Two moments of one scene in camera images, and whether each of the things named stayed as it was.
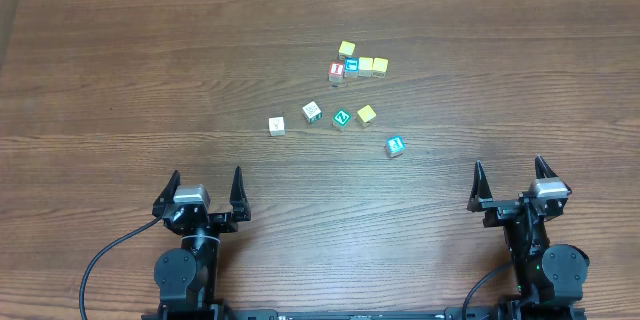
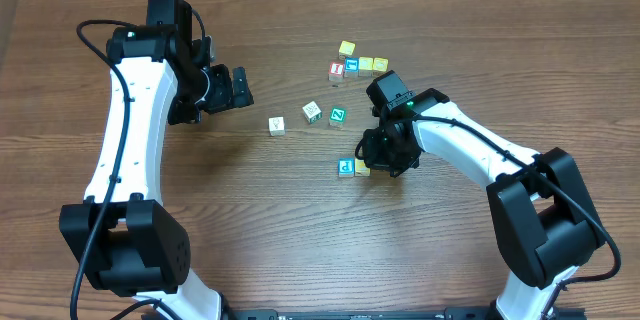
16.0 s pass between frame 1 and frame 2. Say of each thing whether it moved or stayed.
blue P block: moved
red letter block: stayed
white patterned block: stayed
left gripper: moved
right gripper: moved
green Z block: moved
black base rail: stayed
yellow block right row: stayed
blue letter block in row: stayed
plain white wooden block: stayed
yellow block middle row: stayed
